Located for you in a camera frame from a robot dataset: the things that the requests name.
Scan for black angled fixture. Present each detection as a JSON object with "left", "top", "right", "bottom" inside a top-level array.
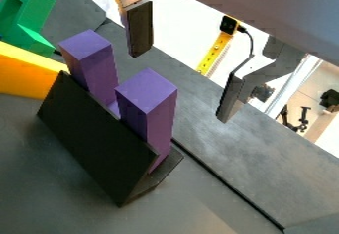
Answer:
[{"left": 37, "top": 71, "right": 184, "bottom": 207}]

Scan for purple U-shaped block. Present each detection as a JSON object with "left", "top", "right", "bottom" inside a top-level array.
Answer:
[{"left": 59, "top": 30, "right": 177, "bottom": 172}]

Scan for yellow long bar block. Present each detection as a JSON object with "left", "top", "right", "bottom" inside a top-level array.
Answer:
[{"left": 0, "top": 41, "right": 69, "bottom": 99}]

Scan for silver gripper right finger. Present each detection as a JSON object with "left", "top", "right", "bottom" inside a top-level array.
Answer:
[{"left": 216, "top": 36, "right": 306, "bottom": 123}]

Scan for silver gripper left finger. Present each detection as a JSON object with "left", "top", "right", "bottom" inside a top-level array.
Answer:
[{"left": 115, "top": 0, "right": 153, "bottom": 58}]

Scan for green zigzag block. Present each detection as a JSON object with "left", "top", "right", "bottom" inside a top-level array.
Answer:
[{"left": 0, "top": 0, "right": 56, "bottom": 58}]

